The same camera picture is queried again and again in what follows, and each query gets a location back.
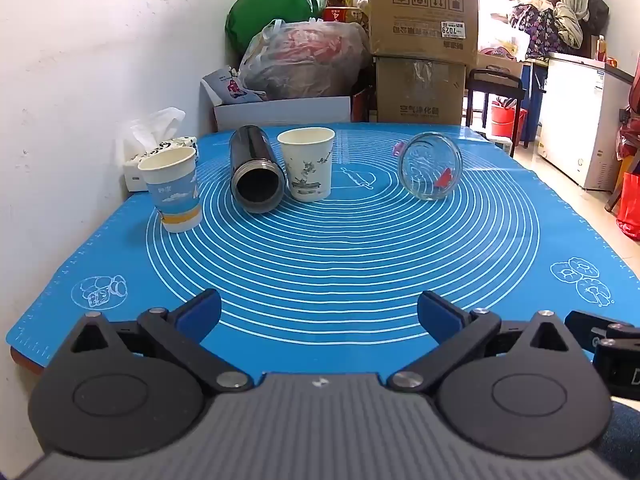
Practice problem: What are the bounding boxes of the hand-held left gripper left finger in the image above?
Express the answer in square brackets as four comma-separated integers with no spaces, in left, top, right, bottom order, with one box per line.
[60,288,254,394]

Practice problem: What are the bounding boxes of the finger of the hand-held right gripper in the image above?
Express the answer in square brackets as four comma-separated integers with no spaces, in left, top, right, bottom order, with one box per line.
[565,311,640,352]

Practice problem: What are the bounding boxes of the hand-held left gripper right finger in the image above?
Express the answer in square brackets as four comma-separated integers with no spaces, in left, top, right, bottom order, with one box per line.
[386,290,583,395]

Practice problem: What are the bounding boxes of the blue paper cup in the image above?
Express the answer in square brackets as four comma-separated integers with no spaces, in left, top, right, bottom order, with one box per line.
[137,146,203,233]

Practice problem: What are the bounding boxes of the clear glass cup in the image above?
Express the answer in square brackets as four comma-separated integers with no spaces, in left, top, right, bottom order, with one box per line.
[398,132,462,202]

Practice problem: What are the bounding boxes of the black thermos cup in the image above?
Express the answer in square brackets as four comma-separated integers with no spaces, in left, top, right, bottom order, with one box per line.
[229,126,288,214]

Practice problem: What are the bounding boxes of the white printed paper cup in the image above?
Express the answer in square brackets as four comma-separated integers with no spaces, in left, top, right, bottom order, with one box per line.
[277,127,336,203]

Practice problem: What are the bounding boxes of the person's dark blue clothing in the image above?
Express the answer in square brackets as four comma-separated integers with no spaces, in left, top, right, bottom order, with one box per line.
[597,399,640,480]

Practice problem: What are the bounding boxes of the blue silicone baking mat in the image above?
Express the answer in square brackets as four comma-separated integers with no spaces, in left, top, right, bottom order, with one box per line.
[6,122,640,361]

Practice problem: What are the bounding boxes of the tissue pack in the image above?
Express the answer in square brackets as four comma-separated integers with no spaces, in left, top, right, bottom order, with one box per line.
[116,107,200,193]

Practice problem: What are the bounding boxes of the white chest freezer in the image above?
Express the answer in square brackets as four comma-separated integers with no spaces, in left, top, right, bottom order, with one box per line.
[537,52,636,191]

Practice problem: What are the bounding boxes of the red bucket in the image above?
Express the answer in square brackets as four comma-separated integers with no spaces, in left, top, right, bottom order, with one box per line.
[491,100,528,138]

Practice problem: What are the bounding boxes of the white cardboard box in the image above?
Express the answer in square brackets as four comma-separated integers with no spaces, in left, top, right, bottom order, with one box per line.
[214,95,352,133]

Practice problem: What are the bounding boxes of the taped brown cardboard box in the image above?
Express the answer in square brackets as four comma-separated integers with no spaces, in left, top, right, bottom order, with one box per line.
[375,56,467,126]

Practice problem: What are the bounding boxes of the white printed cloth bag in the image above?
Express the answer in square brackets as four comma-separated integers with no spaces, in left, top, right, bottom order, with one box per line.
[201,66,268,107]

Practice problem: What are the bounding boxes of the black stool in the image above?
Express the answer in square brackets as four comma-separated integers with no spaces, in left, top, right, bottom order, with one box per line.
[462,67,527,148]

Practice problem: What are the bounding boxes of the clear plastic bag red contents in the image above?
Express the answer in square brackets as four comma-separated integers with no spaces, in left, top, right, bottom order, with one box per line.
[238,18,372,102]

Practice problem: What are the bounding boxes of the purple floral cloth bundle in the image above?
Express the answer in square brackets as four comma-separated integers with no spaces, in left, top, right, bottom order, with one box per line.
[510,4,571,58]

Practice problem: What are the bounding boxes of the large brown cardboard box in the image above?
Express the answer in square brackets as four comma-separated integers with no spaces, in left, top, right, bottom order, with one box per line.
[367,0,479,66]

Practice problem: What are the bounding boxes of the red gift box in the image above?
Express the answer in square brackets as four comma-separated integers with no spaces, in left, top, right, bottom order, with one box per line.
[322,6,368,24]

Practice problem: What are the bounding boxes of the green bag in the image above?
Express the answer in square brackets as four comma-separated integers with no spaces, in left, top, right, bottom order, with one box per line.
[225,0,331,56]

